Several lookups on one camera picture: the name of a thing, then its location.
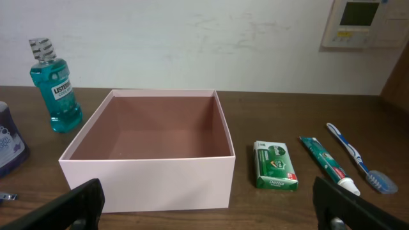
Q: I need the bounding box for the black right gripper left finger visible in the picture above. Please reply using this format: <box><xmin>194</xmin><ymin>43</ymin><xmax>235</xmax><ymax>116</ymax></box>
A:
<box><xmin>1</xmin><ymin>178</ymin><xmax>105</xmax><ymax>230</ymax></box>

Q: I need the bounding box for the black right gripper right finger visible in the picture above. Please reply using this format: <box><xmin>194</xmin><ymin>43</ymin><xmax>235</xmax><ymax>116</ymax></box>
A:
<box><xmin>313</xmin><ymin>177</ymin><xmax>408</xmax><ymax>230</ymax></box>

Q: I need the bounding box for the blue white toothbrush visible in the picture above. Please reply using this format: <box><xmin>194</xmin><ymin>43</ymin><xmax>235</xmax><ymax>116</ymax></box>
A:
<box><xmin>326</xmin><ymin>123</ymin><xmax>398</xmax><ymax>194</ymax></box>

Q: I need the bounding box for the green toothpaste tube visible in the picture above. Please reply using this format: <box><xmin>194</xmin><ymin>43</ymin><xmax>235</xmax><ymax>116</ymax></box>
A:
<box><xmin>300</xmin><ymin>137</ymin><xmax>360</xmax><ymax>196</ymax></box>

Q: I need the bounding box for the green Dettol soap box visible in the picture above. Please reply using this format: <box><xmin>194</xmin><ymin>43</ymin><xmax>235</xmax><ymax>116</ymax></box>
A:
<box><xmin>253</xmin><ymin>141</ymin><xmax>298</xmax><ymax>191</ymax></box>

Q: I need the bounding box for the purple foam soap pump bottle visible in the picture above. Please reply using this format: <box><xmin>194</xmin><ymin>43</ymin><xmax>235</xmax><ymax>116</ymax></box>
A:
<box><xmin>1</xmin><ymin>101</ymin><xmax>30</xmax><ymax>178</ymax></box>

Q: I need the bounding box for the teal Listerine mouthwash bottle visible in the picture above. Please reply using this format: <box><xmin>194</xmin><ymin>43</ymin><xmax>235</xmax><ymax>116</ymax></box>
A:
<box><xmin>29</xmin><ymin>38</ymin><xmax>82</xmax><ymax>133</ymax></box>

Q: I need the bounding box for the blue disposable razor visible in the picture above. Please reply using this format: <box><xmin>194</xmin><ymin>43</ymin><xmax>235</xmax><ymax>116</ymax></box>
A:
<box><xmin>0</xmin><ymin>192</ymin><xmax>17</xmax><ymax>203</ymax></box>

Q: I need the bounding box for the pink open cardboard box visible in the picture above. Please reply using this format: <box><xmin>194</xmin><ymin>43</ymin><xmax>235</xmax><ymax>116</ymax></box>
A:
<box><xmin>59</xmin><ymin>89</ymin><xmax>236</xmax><ymax>213</ymax></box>

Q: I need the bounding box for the beige wall control panel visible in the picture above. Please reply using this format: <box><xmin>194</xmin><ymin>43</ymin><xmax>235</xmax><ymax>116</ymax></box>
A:
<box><xmin>321</xmin><ymin>0</ymin><xmax>408</xmax><ymax>49</ymax></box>

